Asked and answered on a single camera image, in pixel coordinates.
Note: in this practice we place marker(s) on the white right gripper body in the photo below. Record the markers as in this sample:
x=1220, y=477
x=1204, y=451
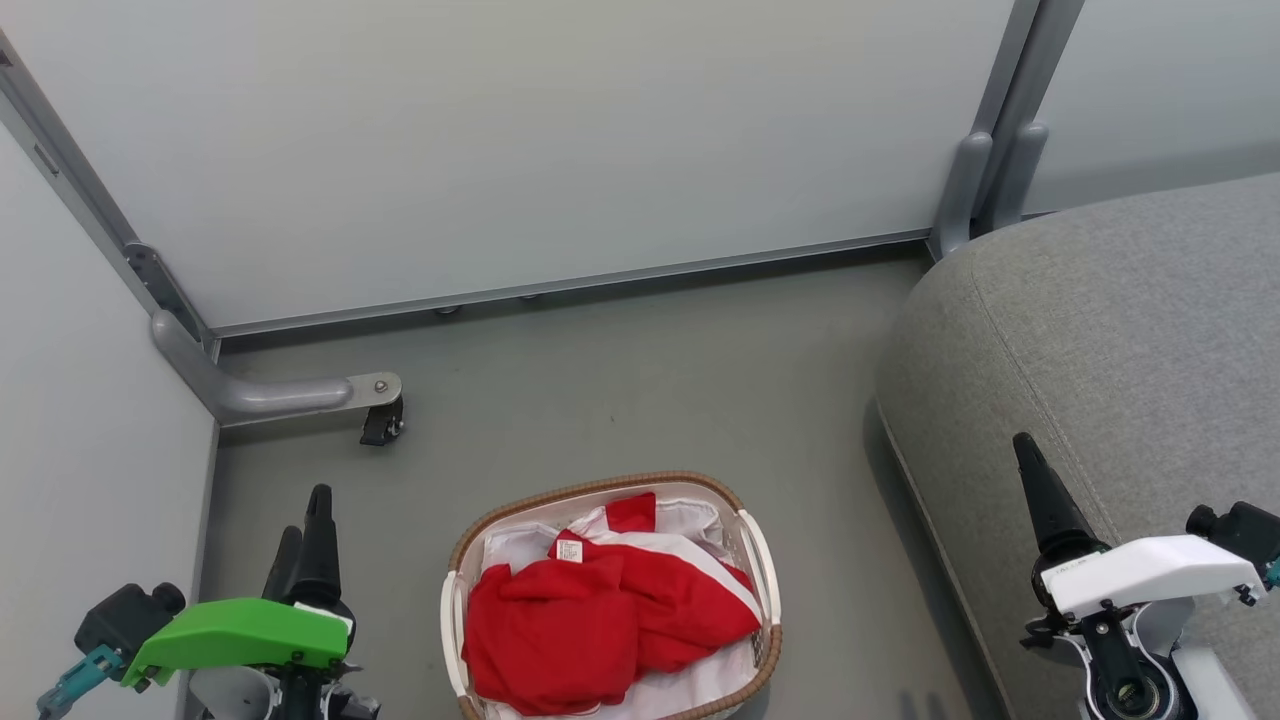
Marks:
x=1150, y=570

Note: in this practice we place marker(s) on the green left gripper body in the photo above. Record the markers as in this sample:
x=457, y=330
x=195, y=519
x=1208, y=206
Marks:
x=235, y=632

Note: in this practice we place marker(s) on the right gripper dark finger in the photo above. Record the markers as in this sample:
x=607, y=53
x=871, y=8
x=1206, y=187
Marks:
x=1050, y=505

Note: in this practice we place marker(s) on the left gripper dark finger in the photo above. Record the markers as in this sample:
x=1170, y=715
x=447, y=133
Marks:
x=282, y=570
x=320, y=550

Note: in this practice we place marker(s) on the red and white shirt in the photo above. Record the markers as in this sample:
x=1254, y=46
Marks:
x=560, y=630

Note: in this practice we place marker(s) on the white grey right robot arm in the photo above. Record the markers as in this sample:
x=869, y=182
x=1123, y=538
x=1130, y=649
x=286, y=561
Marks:
x=1130, y=670

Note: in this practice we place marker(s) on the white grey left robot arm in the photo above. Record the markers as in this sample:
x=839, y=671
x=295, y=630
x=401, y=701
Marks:
x=270, y=695

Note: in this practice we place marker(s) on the grey fabric sofa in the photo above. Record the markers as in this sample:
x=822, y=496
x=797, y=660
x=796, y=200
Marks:
x=1100, y=330

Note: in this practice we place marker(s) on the black caster wheel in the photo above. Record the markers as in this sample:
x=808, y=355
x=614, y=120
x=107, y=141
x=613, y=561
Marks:
x=382, y=422

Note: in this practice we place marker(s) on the white laundry basket brown rim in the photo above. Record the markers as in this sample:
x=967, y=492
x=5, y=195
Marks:
x=455, y=600

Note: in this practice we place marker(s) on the grey curved partition foot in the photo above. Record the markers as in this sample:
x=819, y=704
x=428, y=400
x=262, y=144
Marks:
x=260, y=397

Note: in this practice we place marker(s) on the white cloth basket liner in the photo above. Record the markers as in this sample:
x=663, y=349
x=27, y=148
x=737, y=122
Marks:
x=690, y=520

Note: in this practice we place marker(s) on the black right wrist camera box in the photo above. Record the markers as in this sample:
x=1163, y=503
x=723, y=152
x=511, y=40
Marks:
x=1245, y=530

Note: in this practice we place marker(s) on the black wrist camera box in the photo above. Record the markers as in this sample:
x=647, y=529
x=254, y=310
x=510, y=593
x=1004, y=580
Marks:
x=1245, y=530
x=125, y=617

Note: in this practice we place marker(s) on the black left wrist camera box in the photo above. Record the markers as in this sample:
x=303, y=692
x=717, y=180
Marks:
x=125, y=617

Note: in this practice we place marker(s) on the teal right camera connector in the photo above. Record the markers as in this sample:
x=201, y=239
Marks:
x=1274, y=574

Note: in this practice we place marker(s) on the teal camera connector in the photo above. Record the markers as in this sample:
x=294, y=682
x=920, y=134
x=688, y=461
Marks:
x=78, y=680
x=1274, y=574

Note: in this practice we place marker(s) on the teal left camera connector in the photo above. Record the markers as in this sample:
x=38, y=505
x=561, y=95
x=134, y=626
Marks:
x=78, y=680

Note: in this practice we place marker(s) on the grey rounded post foot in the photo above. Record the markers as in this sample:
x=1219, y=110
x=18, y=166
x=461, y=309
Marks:
x=1020, y=170
x=962, y=190

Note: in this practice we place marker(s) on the grey partition bottom rail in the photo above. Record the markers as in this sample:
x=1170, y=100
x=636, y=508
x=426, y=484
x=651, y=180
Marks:
x=560, y=285

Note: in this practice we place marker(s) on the grey slanted partition frame post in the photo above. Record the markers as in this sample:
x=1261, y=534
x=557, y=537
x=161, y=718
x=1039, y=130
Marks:
x=90, y=200

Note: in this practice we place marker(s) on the grey double partition post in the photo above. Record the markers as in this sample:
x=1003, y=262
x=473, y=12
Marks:
x=1030, y=60

